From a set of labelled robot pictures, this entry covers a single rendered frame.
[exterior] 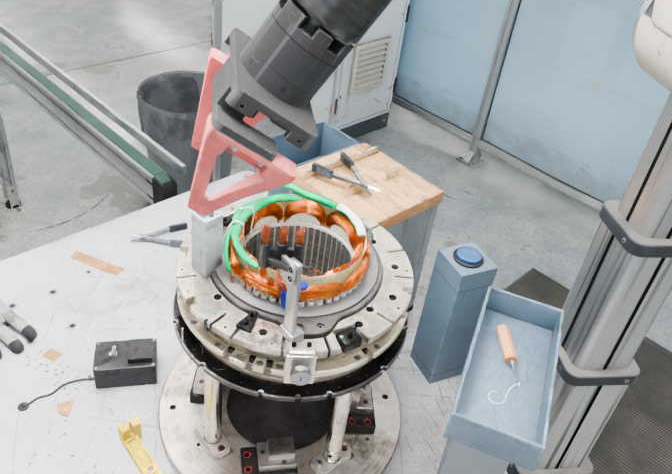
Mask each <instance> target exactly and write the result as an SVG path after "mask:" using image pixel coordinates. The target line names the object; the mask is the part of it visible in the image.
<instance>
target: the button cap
mask: <svg viewBox="0 0 672 474"><path fill-rule="evenodd" d="M456 257H457V258H458V259H459V260H460V261H461V262H463V263H466V264H470V265H475V264H479V263H480V262H481V259H482V254H481V253H480V251H478V250H477V249H476V248H474V247H471V246H462V247H460V248H458V250H457V253H456Z"/></svg>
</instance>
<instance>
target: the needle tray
mask: <svg viewBox="0 0 672 474"><path fill-rule="evenodd" d="M563 317H564V310H561V309H558V308H555V307H552V306H549V305H546V304H543V303H540V302H537V301H534V300H531V299H528V298H525V297H522V296H519V295H516V294H513V293H510V292H507V291H504V290H501V289H498V288H495V287H492V286H489V288H488V291H487V294H486V297H485V299H484V302H483V305H482V308H481V312H480V315H479V318H478V322H477V325H476V328H475V332H474V335H473V338H472V342H471V345H470V349H469V352H468V355H467V359H466V362H465V365H464V369H463V372H462V375H461V379H460V382H459V385H458V389H457V392H456V395H455V399H454V402H453V405H452V409H451V412H450V415H449V419H448V422H447V425H446V429H445V432H444V435H443V436H444V437H446V438H448V440H447V443H446V445H445V448H444V452H443V455H442V459H441V462H440V465H439V469H438V472H437V474H504V473H505V471H506V469H507V467H508V465H509V462H510V463H512V464H515V465H518V466H520V467H523V468H525V469H528V470H530V471H533V472H534V470H535V468H536V467H537V465H538V463H539V461H540V459H541V457H542V455H543V453H544V451H545V448H546V441H547V434H548V426H549V419H550V412H551V405H552V397H553V390H554V383H555V375H556V368H557V361H558V353H559V346H560V339H561V332H562V324H563ZM502 324H504V325H506V326H508V328H509V332H510V335H511V339H512V342H513V346H514V349H515V352H516V356H517V361H516V362H515V363H514V365H513V367H514V371H515V375H516V378H517V382H519V383H520V387H519V388H518V387H517V386H518V384H517V386H514V387H512V386H513V385H514V384H516V383H517V382H516V379H515V375H514V372H513V368H512V366H511V365H510V364H507V363H505V362H504V358H503V355H502V351H501V347H500V344H499V340H498V336H497V332H496V328H497V326H499V325H502ZM510 387H512V388H511V389H510V390H509V388H510ZM492 390H494V391H496V392H497V394H496V393H495V392H491V393H490V394H489V398H490V400H491V401H492V402H494V403H500V402H503V401H504V399H505V397H506V394H507V391H508V390H509V392H508V395H507V398H506V400H505V402H504V403H501V404H494V403H492V402H490V401H489V399H488V393H489V392H490V391H492Z"/></svg>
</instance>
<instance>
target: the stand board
mask: <svg viewBox="0 0 672 474"><path fill-rule="evenodd" d="M371 147H372V146H370V145H368V144H367V143H363V144H360V145H357V146H354V147H352V148H349V149H346V150H343V151H340V152H338V153H335V154H332V155H329V156H327V157H324V158H321V159H318V160H315V161H313V162H310V163H307V164H304V165H301V166H299V167H296V169H297V177H296V178H295V180H294V181H293V182H292V183H293V184H295V185H297V186H299V187H301V188H303V189H305V190H308V191H310V192H313V193H316V194H319V195H322V196H325V197H327V198H329V199H332V200H334V201H336V202H338V203H340V204H341V203H343V204H344V205H345V206H346V207H347V208H349V209H351V210H353V211H354V213H355V214H356V215H357V216H358V217H359V218H360V217H361V216H362V215H364V216H366V217H367V218H369V219H371V220H372V221H374V222H376V223H377V224H378V225H379V226H381V227H383V228H384V229H385V230H386V229H388V228H390V227H392V226H394V225H396V224H398V223H400V222H402V221H404V220H406V219H408V218H410V217H412V216H415V215H417V214H419V213H421V212H423V211H425V210H427V209H429V208H431V207H433V206H435V205H437V204H439V203H441V202H442V199H443V195H444V191H443V190H441V189H439V188H438V187H436V186H434V185H433V184H431V183H430V182H428V181H426V180H425V179H423V178H422V177H420V176H418V175H417V174H415V173H413V172H412V171H410V170H409V169H407V168H405V167H404V166H402V165H401V164H399V163H397V162H396V161H394V160H393V159H391V158H389V157H388V156H386V155H384V154H383V153H381V152H380V151H379V152H378V153H375V154H372V155H370V156H367V157H365V158H362V159H359V160H357V161H354V163H355V166H356V168H357V169H358V171H359V173H360V174H361V176H362V177H363V179H364V180H365V181H366V182H367V183H369V184H371V185H373V186H375V187H376V188H378V189H380V192H379V191H377V190H374V189H372V188H370V187H368V188H367V189H368V190H369V191H370V192H371V193H372V195H371V196H370V195H369V194H368V193H366V192H365V191H364V190H362V191H361V192H359V193H357V194H354V195H352V196H348V191H349V186H350V185H353V184H350V183H347V182H343V181H340V180H337V179H334V178H332V179H328V178H326V177H323V176H321V175H317V176H314V177H312V178H309V179H304V175H305V172H306V171H308V170H311V168H312V163H314V162H316V163H318V164H320V165H325V164H327V163H330V162H333V161H335V160H338V159H340V153H341V152H345V153H346V154H347V155H348V156H349V155H352V154H354V153H357V152H360V151H363V150H365V149H368V148H371ZM397 166H399V167H400V170H399V175H398V176H397V177H395V178H392V179H390V180H388V181H386V180H385V177H386V172H387V170H390V169H392V168H395V167H397ZM333 170H334V172H333V173H337V174H340V175H343V176H346V177H349V178H352V179H356V177H355V176H354V175H353V174H351V173H350V172H352V171H350V170H349V169H348V168H347V167H346V166H345V165H343V166H341V167H338V168H335V169H333ZM352 173H353V172H352ZM356 180H357V179H356ZM379 226H378V227H379Z"/></svg>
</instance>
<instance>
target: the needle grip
mask: <svg viewBox="0 0 672 474"><path fill-rule="evenodd" d="M496 332H497V336H498V340H499V344H500V347H501V351H502V355H503V358H504V362H505V363H507V364H509V359H513V360H514V363H515V362H516V361H517V356H516V352H515V349H514V346H513V342H512V339H511V335H510V332H509V328H508V326H506V325H504V324H502V325H499V326H497V328H496Z"/></svg>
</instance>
